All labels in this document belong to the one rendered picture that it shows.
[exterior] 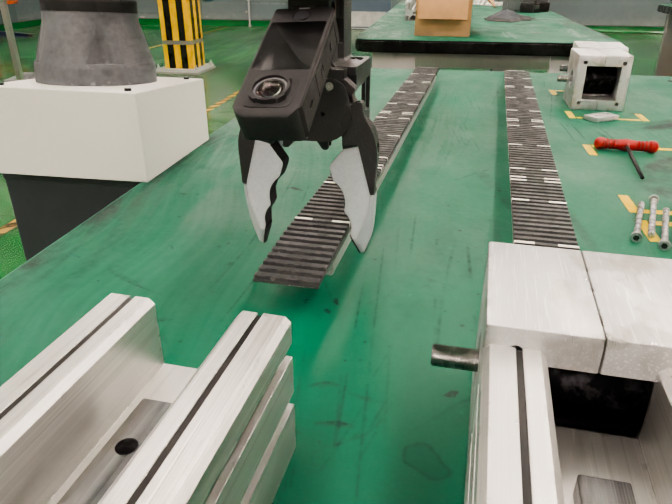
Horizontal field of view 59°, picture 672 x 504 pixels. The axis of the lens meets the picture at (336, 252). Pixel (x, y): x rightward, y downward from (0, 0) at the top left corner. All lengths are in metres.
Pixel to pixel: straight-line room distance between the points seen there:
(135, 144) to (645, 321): 0.59
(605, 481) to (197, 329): 0.29
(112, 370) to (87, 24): 0.59
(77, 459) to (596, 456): 0.22
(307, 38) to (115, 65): 0.43
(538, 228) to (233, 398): 0.36
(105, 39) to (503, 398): 0.68
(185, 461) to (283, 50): 0.28
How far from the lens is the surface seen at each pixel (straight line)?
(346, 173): 0.46
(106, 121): 0.76
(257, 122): 0.37
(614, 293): 0.32
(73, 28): 0.82
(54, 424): 0.27
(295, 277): 0.44
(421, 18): 2.31
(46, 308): 0.51
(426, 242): 0.57
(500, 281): 0.31
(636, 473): 0.29
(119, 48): 0.82
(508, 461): 0.22
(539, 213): 0.57
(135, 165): 0.76
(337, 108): 0.44
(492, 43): 2.24
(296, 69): 0.39
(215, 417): 0.23
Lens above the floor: 1.02
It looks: 26 degrees down
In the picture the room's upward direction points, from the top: straight up
